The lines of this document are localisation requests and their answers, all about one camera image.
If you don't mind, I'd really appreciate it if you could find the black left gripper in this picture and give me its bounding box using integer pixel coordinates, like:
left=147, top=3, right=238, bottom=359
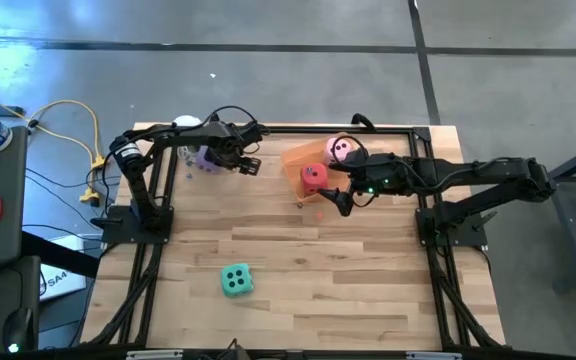
left=202, top=122, right=264, bottom=177

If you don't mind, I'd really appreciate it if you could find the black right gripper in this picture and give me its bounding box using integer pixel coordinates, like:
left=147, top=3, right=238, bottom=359
left=317, top=153, right=407, bottom=218

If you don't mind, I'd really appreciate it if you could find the large red foam die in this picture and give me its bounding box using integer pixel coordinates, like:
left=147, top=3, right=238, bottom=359
left=300, top=163, right=329, bottom=197

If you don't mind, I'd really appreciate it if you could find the large purple foam die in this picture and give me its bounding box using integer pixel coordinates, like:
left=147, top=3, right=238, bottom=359
left=195, top=145, right=225, bottom=175

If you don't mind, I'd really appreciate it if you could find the large pink foam die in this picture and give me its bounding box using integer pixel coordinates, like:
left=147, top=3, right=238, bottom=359
left=323, top=137, right=354, bottom=166

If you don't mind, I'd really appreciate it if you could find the large teal foam die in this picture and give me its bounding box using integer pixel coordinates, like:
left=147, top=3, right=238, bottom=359
left=220, top=263, right=256, bottom=299

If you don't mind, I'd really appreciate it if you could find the orange translucent plastic tray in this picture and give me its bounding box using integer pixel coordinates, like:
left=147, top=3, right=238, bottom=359
left=281, top=138, right=354, bottom=205

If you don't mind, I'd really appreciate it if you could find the white-capped glass lamp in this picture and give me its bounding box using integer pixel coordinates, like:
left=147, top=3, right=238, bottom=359
left=172, top=114, right=204, bottom=164

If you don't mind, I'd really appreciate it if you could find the white printed box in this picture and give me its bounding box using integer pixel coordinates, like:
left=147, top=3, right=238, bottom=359
left=39, top=234, right=89, bottom=302

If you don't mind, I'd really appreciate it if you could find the black computer mouse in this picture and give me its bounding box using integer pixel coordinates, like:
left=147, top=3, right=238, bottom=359
left=1, top=307, right=34, bottom=354

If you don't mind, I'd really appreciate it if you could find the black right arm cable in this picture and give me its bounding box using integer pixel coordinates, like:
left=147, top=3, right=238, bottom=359
left=334, top=134, right=370, bottom=166

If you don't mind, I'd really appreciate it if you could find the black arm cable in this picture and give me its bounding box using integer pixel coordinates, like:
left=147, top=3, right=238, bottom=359
left=334, top=134, right=370, bottom=166
left=206, top=104, right=260, bottom=127

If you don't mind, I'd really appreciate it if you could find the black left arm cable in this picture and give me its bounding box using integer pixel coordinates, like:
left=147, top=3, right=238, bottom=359
left=206, top=104, right=260, bottom=127

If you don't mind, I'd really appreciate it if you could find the black aluminium table frame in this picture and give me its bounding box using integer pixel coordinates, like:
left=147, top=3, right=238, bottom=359
left=80, top=124, right=508, bottom=351

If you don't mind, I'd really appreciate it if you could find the black cable hook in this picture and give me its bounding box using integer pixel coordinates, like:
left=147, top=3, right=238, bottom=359
left=350, top=112, right=377, bottom=132

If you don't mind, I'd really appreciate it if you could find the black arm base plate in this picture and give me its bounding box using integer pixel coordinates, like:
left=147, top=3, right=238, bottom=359
left=101, top=205, right=175, bottom=245
left=415, top=207, right=489, bottom=247

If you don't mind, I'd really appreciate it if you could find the yellow extension cable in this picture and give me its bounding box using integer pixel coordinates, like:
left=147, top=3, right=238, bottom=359
left=0, top=84, right=107, bottom=206

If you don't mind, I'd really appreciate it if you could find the white frame bracket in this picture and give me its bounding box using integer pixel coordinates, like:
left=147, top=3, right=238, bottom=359
left=406, top=351, right=463, bottom=360
left=126, top=349, right=184, bottom=360

